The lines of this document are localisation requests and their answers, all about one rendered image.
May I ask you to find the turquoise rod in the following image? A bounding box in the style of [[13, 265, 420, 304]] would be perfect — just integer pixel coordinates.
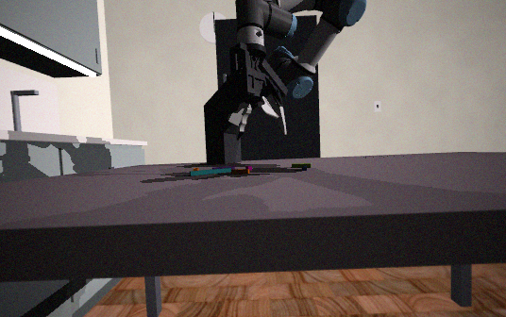
[[190, 168, 231, 176]]

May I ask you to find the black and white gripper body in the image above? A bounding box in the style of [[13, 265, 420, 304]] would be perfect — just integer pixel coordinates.
[[227, 42, 272, 105]]

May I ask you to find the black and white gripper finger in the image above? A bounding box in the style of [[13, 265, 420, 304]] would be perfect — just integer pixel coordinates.
[[261, 80, 287, 135], [228, 101, 252, 140]]

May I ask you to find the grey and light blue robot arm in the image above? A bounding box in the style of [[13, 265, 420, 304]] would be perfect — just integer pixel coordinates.
[[235, 0, 366, 100]]

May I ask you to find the lime green rod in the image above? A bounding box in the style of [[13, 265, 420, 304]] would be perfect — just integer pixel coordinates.
[[292, 163, 311, 168]]

